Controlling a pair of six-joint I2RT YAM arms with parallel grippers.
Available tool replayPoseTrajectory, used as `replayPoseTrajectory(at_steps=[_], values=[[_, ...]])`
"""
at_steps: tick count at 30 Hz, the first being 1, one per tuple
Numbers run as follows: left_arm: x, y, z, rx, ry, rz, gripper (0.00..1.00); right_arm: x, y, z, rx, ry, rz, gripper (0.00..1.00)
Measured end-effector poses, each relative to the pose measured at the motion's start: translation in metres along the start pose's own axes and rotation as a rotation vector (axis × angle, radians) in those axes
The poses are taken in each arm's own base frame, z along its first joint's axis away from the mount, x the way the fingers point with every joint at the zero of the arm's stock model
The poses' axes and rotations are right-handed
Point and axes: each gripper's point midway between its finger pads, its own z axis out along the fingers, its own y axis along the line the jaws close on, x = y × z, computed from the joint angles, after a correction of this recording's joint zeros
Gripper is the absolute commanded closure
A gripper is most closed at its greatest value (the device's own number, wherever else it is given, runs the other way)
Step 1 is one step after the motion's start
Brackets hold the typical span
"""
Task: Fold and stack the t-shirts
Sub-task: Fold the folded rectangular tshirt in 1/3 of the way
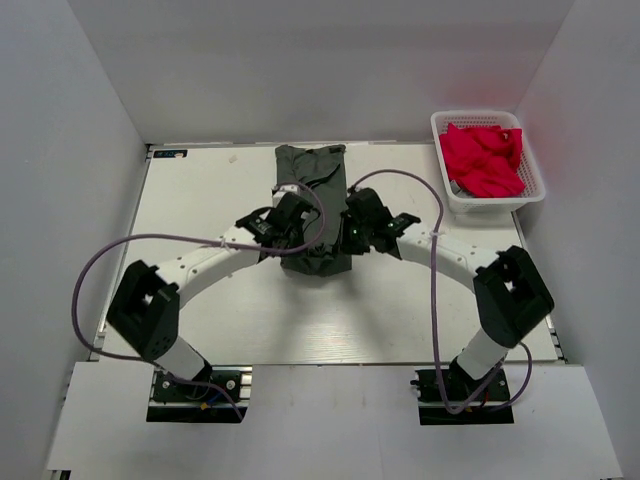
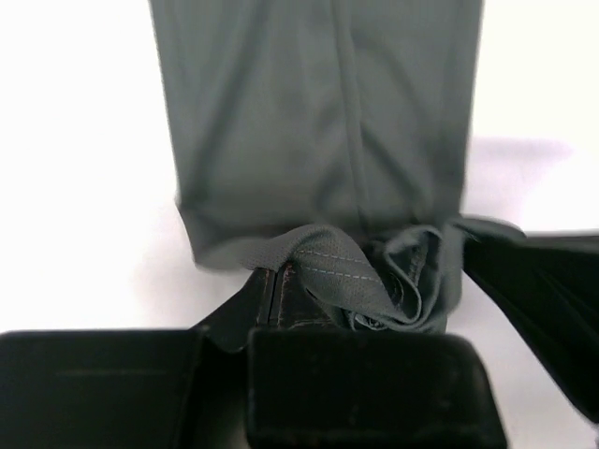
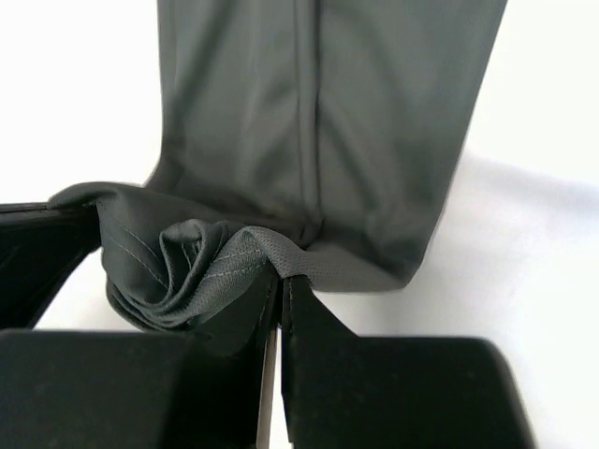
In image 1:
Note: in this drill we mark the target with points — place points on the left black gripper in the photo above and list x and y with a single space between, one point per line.
300 232

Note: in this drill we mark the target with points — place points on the blue table label sticker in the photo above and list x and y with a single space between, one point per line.
170 153

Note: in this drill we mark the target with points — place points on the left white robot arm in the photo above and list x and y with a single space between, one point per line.
146 307

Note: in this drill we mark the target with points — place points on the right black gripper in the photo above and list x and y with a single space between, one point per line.
347 245

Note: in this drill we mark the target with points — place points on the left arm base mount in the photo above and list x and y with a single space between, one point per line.
221 396

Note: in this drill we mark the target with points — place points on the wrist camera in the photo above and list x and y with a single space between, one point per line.
365 207
290 212

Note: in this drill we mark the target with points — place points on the red t shirt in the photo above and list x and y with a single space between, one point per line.
484 160

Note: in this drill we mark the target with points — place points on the white plastic basket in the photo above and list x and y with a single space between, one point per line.
460 201

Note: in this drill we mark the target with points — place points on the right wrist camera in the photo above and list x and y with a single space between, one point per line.
365 207

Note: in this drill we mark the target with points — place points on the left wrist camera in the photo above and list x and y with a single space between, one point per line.
290 212

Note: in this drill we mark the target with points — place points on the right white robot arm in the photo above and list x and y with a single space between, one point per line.
511 296

